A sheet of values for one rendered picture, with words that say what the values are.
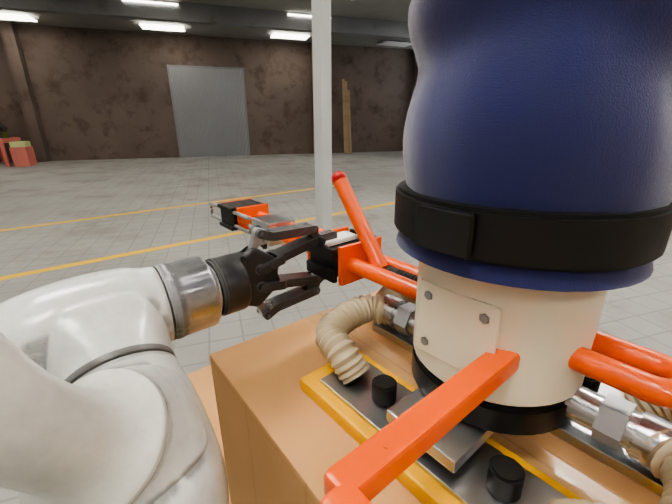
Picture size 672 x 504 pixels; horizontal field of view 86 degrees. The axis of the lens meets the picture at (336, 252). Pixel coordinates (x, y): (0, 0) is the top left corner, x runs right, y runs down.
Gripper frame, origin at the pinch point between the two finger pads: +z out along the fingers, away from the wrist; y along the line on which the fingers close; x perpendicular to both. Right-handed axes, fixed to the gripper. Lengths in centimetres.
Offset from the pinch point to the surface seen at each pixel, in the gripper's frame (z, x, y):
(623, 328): 238, 4, 110
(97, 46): 214, -1446, -234
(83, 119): 133, -1476, -17
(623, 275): -3.2, 36.3, -9.3
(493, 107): -9.9, 28.4, -20.6
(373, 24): 809, -809, -265
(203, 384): -10, -49, 53
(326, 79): 185, -236, -51
